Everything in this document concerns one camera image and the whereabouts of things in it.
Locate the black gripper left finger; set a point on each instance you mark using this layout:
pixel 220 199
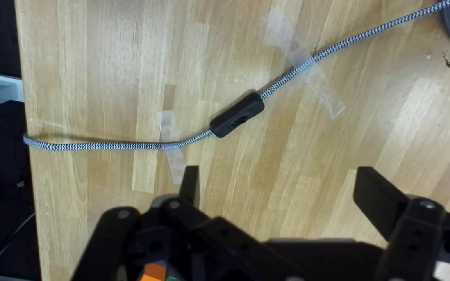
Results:
pixel 190 189

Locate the small clear tape strip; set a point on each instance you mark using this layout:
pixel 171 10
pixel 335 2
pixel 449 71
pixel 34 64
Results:
pixel 176 157

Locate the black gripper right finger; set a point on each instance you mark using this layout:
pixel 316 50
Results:
pixel 379 200

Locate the black inline cord switch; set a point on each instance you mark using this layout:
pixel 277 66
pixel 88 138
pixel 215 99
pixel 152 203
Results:
pixel 237 114

